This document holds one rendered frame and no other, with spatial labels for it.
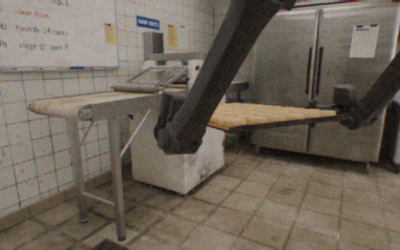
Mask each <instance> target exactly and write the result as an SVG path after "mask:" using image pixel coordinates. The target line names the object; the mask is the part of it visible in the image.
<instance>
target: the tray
mask: <svg viewBox="0 0 400 250"><path fill-rule="evenodd" d="M350 118H351V114H348V115H329V116H323V117H310V118H304V119H297V120H290V121H277V122H265V123H258V124H246V125H239V126H232V127H229V131H228V130H225V129H223V128H216V127H214V126H211V125H208V127H209V128H215V129H218V130H220V131H226V132H227V133H235V132H241V131H253V130H260V129H265V128H282V127H288V126H294V125H299V124H311V123H318V122H328V121H340V120H345V119H350Z"/></svg>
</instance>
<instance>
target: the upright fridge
mask: <svg viewBox="0 0 400 250"><path fill-rule="evenodd" d="M373 24H377V26H378V25H379V28H378V36H377V43H376V48H375V55H374V57H350V53H351V41H352V37H353V27H354V26H371V25H373ZM399 28H400V0H297V2H296V3H295V5H293V7H292V10H291V11H287V10H283V9H282V8H280V9H279V12H278V13H277V14H276V15H275V16H273V18H272V19H271V20H270V22H269V23H268V24H267V25H266V26H265V29H264V30H263V31H262V32H261V34H260V36H259V37H258V39H257V41H256V42H255V44H254V51H253V66H252V103H254V104H263V105H272V106H280V107H282V108H301V107H303V106H305V105H306V104H308V102H309V101H312V98H317V104H319V105H332V106H333V105H336V104H335V103H333V102H332V98H333V91H334V85H338V84H349V85H352V86H354V87H357V101H359V100H360V99H362V98H363V97H364V95H365V94H366V92H368V90H369V89H370V87H371V86H372V84H373V83H374V82H376V80H377V79H378V77H379V76H380V75H381V74H382V72H383V71H384V70H385V68H386V67H387V66H388V64H389V63H390V62H391V60H392V59H393V58H394V57H395V53H396V48H397V36H398V32H399ZM386 108H387V105H386V106H385V108H384V111H383V112H382V113H381V115H379V118H378V119H377V120H376V121H375V122H374V123H373V124H372V125H371V126H369V127H367V128H360V129H357V130H354V131H351V130H349V129H348V128H347V127H346V126H343V125H342V124H339V122H334V121H332V122H331V121H328V122H318V123H316V124H315V128H311V124H299V125H294V126H288V127H282V128H265V129H260V130H253V131H250V144H249V146H254V147H256V152H257V154H256V155H259V147H263V148H276V149H282V150H285V151H295V152H299V153H304V154H314V155H322V156H326V157H335V158H339V159H345V160H353V161H361V162H365V167H364V169H366V171H364V173H365V174H369V173H370V172H368V171H369V170H370V165H371V164H374V165H378V158H379V150H380V146H381V141H382V137H383V128H384V121H385V112H386Z"/></svg>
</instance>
